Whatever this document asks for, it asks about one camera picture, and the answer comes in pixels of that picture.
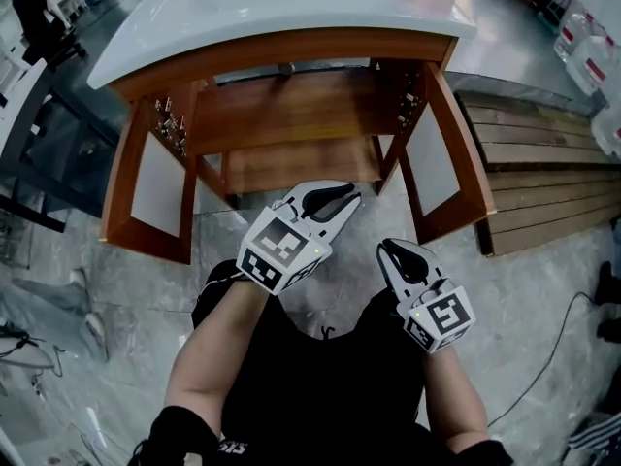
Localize black swivel chair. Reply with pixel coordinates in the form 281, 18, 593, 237
9, 0, 89, 70

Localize person's right forearm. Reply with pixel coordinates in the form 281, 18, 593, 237
424, 345, 492, 456

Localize person's left forearm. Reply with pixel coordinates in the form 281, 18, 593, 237
164, 279, 273, 432

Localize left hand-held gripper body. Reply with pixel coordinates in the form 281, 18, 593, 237
236, 201, 336, 296

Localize black white striped garment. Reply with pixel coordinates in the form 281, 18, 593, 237
566, 413, 621, 451

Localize person's black clothing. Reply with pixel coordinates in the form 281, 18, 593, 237
128, 259, 516, 466

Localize clear water jug red label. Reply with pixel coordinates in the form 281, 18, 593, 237
565, 34, 618, 97
553, 12, 591, 63
589, 106, 621, 160

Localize wooden vanity cabinet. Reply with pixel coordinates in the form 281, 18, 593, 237
109, 29, 460, 211

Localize white sink top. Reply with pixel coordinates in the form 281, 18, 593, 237
0, 58, 48, 160

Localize wooden cabinet door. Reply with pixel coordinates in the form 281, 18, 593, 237
99, 83, 206, 266
397, 60, 499, 247

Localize wooden slatted steps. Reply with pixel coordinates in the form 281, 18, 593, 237
455, 89, 621, 259

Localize long black floor cable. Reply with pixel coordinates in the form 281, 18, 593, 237
487, 291, 599, 429

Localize dark grey sink table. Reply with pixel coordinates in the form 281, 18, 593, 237
0, 58, 122, 235

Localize white ceramic sink basin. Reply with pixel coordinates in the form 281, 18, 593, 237
86, 0, 479, 90

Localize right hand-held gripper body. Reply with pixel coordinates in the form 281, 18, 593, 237
396, 279, 476, 356

